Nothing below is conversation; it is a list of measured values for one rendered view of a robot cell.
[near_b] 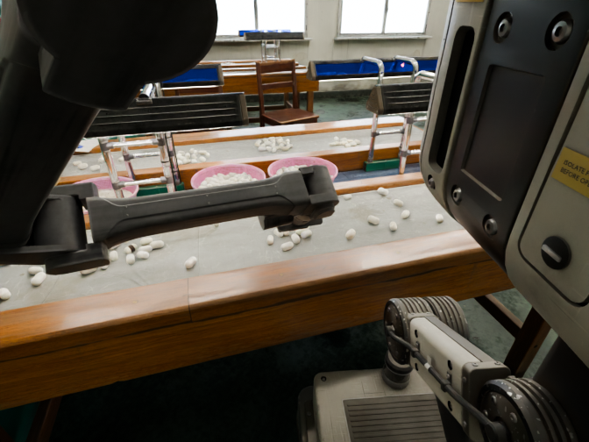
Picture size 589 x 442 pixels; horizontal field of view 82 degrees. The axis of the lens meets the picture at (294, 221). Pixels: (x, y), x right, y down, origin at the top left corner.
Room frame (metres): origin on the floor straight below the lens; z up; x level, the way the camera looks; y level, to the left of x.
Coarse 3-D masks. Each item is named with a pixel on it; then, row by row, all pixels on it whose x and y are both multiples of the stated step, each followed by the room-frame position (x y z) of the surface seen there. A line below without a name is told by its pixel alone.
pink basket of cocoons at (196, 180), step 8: (208, 168) 1.21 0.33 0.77; (216, 168) 1.23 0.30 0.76; (232, 168) 1.24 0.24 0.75; (240, 168) 1.24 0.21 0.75; (248, 168) 1.23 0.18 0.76; (256, 168) 1.21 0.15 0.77; (200, 176) 1.17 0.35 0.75; (208, 176) 1.19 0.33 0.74; (256, 176) 1.20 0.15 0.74; (264, 176) 1.13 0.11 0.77; (192, 184) 1.06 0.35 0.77; (200, 184) 1.15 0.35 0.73
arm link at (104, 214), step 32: (64, 192) 0.39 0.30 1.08; (96, 192) 0.41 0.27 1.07; (192, 192) 0.44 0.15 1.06; (224, 192) 0.45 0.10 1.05; (256, 192) 0.46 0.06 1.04; (288, 192) 0.48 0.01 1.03; (320, 192) 0.50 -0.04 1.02; (96, 224) 0.36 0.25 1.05; (128, 224) 0.38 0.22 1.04; (160, 224) 0.39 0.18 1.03; (192, 224) 0.42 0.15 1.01; (64, 256) 0.33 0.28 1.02; (96, 256) 0.34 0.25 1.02
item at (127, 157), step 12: (156, 84) 1.17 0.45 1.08; (156, 96) 1.18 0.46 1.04; (168, 132) 1.18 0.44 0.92; (168, 144) 1.17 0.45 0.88; (132, 156) 1.14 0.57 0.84; (144, 156) 1.15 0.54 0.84; (168, 156) 1.18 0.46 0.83; (132, 168) 1.14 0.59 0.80; (180, 180) 1.19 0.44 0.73; (144, 192) 1.14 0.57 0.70; (156, 192) 1.15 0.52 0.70
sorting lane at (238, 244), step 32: (416, 192) 1.06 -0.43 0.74; (224, 224) 0.85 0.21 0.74; (256, 224) 0.85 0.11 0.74; (352, 224) 0.85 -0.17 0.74; (384, 224) 0.85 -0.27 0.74; (416, 224) 0.85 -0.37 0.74; (448, 224) 0.85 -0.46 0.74; (160, 256) 0.70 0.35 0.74; (224, 256) 0.70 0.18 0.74; (256, 256) 0.70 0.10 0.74; (288, 256) 0.70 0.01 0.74; (0, 288) 0.58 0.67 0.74; (32, 288) 0.58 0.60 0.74; (64, 288) 0.58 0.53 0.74; (96, 288) 0.58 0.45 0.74; (128, 288) 0.58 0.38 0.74
